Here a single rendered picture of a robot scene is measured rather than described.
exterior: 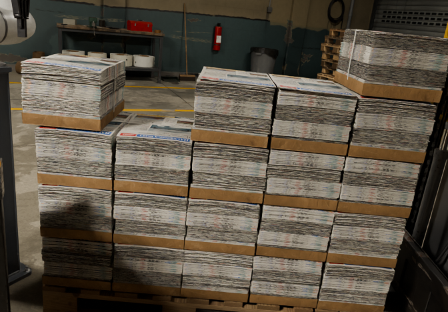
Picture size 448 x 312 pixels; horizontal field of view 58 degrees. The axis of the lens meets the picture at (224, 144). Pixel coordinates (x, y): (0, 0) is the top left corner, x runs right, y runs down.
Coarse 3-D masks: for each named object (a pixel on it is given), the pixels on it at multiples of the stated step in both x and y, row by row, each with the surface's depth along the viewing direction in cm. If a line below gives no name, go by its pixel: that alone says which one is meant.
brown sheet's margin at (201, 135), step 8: (192, 136) 148; (200, 136) 148; (208, 136) 148; (216, 136) 148; (224, 136) 148; (232, 136) 148; (240, 136) 147; (248, 136) 147; (256, 136) 147; (232, 144) 149; (240, 144) 148; (248, 144) 148; (256, 144) 148; (264, 144) 148
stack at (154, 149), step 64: (64, 128) 150; (128, 128) 158; (64, 192) 154; (128, 192) 156; (256, 192) 155; (320, 192) 154; (64, 256) 164; (128, 256) 163; (192, 256) 163; (256, 256) 164
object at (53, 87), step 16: (32, 64) 141; (48, 64) 141; (64, 64) 145; (80, 64) 149; (96, 64) 155; (32, 80) 143; (48, 80) 143; (64, 80) 142; (80, 80) 142; (96, 80) 142; (32, 96) 145; (48, 96) 145; (64, 96) 145; (80, 96) 145; (96, 96) 144; (32, 112) 146; (48, 112) 146; (64, 112) 146; (80, 112) 147; (96, 112) 147
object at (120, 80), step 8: (48, 56) 162; (56, 56) 164; (72, 56) 168; (80, 56) 170; (88, 56) 173; (120, 64) 168; (120, 72) 170; (120, 80) 171; (120, 88) 175; (120, 96) 176
